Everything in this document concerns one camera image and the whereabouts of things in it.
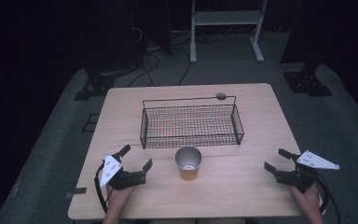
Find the black stand base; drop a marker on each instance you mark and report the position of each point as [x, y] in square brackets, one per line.
[307, 83]
[94, 87]

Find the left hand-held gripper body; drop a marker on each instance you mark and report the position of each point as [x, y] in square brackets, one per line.
[127, 179]

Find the white metal desk frame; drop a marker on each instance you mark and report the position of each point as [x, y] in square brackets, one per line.
[227, 17]

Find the small grey oval knob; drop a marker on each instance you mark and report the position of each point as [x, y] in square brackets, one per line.
[221, 96]

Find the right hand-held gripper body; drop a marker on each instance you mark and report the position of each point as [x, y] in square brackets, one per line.
[301, 179]

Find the black tape strip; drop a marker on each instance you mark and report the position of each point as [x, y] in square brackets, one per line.
[76, 192]

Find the black tape square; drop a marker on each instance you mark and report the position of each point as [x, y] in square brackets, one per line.
[90, 123]

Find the metal cup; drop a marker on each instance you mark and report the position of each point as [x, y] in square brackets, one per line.
[188, 166]

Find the person's left hand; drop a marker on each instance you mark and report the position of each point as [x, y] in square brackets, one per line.
[118, 196]

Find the person's right hand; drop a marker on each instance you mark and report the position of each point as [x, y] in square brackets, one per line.
[307, 197]

